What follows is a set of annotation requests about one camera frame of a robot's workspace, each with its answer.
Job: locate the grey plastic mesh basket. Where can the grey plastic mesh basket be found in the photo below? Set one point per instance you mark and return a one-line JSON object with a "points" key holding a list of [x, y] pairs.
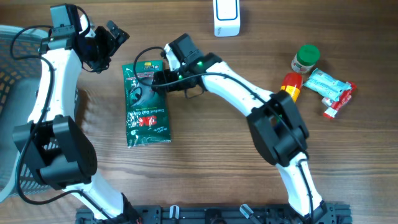
{"points": [[18, 109]]}

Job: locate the green 3M gloves packet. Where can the green 3M gloves packet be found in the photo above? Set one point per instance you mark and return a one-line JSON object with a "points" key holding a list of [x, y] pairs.
{"points": [[147, 118]]}

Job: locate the red Nescafe stick sachet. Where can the red Nescafe stick sachet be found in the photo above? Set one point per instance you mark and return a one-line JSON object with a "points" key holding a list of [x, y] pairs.
{"points": [[332, 111]]}

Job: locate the green lid jar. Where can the green lid jar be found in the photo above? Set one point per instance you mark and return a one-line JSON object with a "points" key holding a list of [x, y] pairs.
{"points": [[306, 57]]}

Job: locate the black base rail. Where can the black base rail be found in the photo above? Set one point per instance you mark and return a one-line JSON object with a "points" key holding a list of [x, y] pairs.
{"points": [[281, 213]]}

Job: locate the white barcode scanner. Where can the white barcode scanner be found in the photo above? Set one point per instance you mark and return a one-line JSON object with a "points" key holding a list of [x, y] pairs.
{"points": [[227, 19]]}

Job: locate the red chili sauce bottle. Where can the red chili sauce bottle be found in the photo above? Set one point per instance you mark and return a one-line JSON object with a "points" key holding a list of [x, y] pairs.
{"points": [[292, 84]]}

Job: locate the red tissue pack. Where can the red tissue pack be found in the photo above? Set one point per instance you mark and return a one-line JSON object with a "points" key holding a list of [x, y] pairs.
{"points": [[327, 102]]}

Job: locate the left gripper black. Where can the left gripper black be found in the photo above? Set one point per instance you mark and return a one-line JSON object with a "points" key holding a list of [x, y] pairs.
{"points": [[112, 42]]}

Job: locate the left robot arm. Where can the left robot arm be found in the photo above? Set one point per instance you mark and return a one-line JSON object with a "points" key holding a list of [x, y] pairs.
{"points": [[107, 205]]}

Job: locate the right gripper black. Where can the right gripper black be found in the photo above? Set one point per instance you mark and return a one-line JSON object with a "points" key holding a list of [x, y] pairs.
{"points": [[160, 76]]}

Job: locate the mint green wipes packet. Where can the mint green wipes packet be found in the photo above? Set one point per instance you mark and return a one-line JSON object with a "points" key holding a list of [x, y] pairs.
{"points": [[326, 85]]}

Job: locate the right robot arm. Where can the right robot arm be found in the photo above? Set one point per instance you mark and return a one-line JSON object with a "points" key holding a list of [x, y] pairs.
{"points": [[275, 124]]}

